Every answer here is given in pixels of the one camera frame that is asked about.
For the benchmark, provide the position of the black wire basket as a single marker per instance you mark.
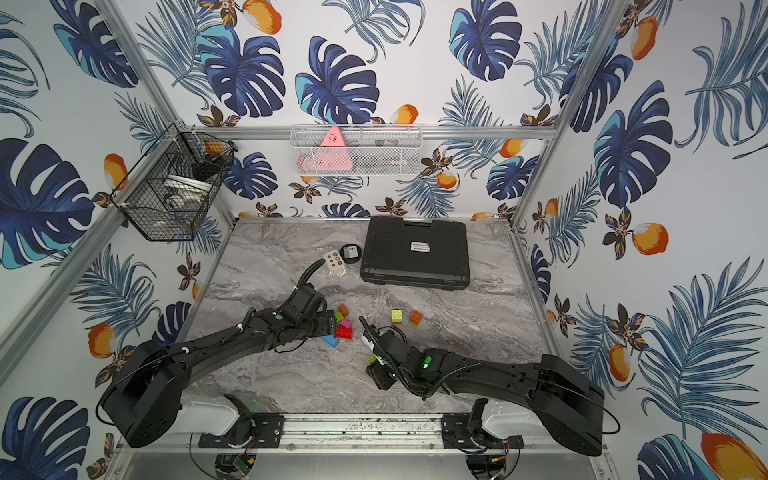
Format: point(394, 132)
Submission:
point(179, 178)

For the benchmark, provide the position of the black plastic tool case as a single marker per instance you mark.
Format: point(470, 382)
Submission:
point(417, 253)

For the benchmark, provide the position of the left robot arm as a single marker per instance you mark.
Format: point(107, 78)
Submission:
point(145, 400)

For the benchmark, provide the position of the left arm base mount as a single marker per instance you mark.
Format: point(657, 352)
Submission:
point(253, 431)

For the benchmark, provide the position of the white remote control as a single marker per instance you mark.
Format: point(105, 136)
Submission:
point(334, 263)

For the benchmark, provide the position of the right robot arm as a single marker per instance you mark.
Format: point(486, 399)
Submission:
point(569, 406)

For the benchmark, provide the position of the clear wall tray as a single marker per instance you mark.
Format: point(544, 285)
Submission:
point(376, 150)

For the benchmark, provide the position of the lime and orange lego stack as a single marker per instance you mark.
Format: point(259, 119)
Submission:
point(341, 313)

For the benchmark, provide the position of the red long lego brick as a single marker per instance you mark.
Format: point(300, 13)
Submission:
point(342, 332)

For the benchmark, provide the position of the black round tape measure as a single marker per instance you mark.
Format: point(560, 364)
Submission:
point(350, 253)

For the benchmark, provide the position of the orange lego brick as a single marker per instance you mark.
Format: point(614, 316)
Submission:
point(416, 318)

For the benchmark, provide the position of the aluminium front rail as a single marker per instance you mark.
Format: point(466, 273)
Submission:
point(379, 433)

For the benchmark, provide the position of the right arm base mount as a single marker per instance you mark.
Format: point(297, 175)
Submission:
point(459, 431)

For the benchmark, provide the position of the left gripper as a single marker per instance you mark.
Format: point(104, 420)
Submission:
point(330, 323)

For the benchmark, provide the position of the pink triangle card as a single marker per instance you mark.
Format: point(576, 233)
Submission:
point(332, 156)

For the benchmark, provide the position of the light blue long lego brick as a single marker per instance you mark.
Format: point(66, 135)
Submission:
point(331, 341)

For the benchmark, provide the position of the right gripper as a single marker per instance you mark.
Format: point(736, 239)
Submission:
point(375, 372)

